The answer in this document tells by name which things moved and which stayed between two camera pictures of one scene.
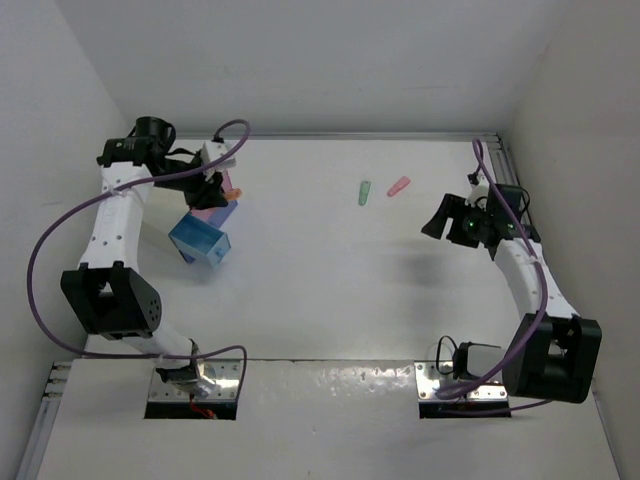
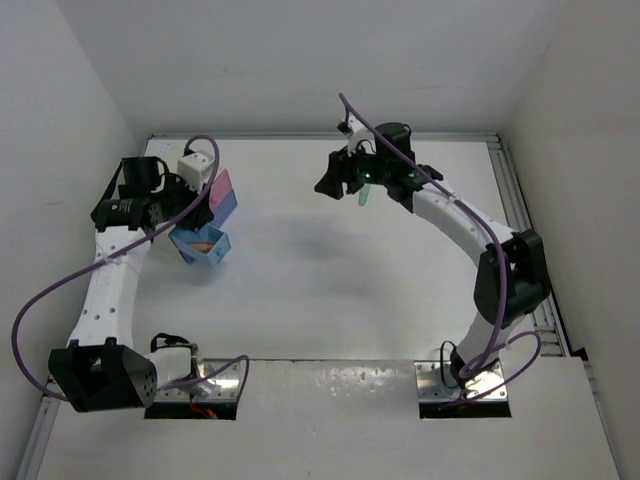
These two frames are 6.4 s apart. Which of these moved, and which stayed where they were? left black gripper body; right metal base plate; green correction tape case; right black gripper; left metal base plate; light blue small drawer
Moved: left black gripper body; right black gripper
Stayed: green correction tape case; right metal base plate; light blue small drawer; left metal base plate
